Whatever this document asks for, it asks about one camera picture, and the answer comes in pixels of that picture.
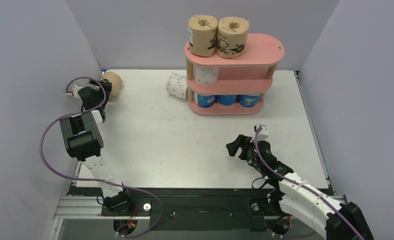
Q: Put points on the floral paper roll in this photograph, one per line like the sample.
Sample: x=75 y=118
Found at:
x=176 y=86

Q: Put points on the brown roll black print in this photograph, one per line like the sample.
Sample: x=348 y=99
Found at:
x=116 y=82

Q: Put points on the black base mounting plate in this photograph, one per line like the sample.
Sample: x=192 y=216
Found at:
x=175 y=209

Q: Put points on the floral roll on shelf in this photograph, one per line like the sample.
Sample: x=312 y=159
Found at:
x=206 y=75

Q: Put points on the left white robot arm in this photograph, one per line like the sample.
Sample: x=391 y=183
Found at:
x=83 y=141

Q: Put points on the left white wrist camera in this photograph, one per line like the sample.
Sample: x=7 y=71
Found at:
x=74 y=91

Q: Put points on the blue paper roll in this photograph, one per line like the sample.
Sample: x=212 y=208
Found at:
x=204 y=101

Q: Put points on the brown roll with barcode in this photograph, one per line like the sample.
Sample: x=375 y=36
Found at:
x=202 y=35

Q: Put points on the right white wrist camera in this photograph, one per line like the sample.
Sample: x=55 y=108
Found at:
x=262 y=132

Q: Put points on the brown roll cartoon print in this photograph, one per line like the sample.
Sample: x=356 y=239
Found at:
x=232 y=37

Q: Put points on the pink three-tier shelf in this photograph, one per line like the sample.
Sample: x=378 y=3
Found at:
x=249 y=74

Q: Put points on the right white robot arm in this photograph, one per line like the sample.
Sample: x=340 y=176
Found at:
x=328 y=217

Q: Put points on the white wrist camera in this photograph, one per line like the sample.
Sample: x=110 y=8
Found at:
x=262 y=132
x=74 y=91

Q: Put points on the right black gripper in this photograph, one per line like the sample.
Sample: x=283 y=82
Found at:
x=245 y=147

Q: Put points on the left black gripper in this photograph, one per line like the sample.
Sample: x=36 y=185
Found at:
x=107 y=87

